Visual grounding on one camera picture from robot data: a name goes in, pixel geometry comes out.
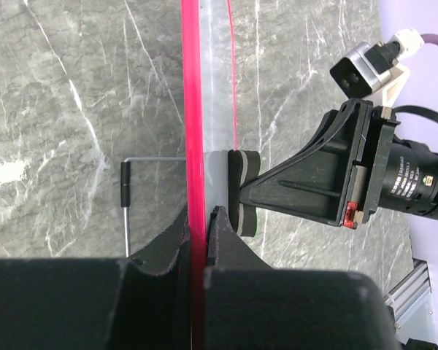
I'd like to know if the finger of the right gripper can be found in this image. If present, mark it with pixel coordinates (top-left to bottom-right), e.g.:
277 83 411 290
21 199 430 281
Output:
239 98 361 226

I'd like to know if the red framed whiteboard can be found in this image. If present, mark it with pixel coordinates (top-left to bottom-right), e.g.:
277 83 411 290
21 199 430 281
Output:
180 1 237 349

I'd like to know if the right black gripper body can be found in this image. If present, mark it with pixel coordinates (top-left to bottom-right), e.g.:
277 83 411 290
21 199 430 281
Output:
342 101 399 229

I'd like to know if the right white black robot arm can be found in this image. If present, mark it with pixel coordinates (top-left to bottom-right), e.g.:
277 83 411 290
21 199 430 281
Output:
238 98 438 229

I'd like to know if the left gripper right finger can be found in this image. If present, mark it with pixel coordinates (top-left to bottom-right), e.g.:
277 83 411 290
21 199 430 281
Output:
204 206 401 349

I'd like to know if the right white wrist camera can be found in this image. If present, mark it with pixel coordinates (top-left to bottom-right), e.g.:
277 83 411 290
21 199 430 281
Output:
330 28 424 107

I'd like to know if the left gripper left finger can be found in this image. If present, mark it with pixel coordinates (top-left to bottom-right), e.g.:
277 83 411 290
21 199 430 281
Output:
0 211 191 349

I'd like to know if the green whiteboard eraser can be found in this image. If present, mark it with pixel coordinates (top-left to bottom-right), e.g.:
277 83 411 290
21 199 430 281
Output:
226 148 263 238

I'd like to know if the right side aluminium rail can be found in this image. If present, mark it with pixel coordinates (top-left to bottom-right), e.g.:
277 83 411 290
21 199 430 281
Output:
384 260 436 344

